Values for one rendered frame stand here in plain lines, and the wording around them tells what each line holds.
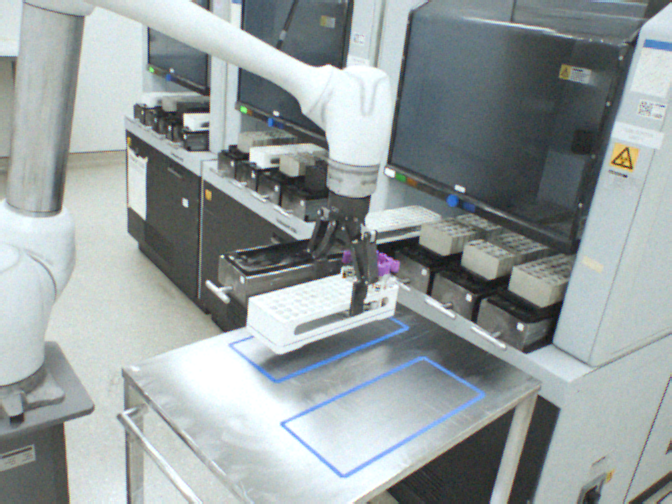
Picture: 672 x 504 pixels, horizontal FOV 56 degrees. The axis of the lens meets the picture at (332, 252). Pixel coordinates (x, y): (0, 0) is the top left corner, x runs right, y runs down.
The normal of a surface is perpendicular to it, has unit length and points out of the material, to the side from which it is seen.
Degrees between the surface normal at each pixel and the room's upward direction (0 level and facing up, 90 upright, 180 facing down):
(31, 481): 90
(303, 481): 0
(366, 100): 81
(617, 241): 90
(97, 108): 90
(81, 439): 0
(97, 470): 0
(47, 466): 90
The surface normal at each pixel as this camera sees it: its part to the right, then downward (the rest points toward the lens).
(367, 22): -0.80, 0.15
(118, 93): 0.60, 0.37
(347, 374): 0.11, -0.92
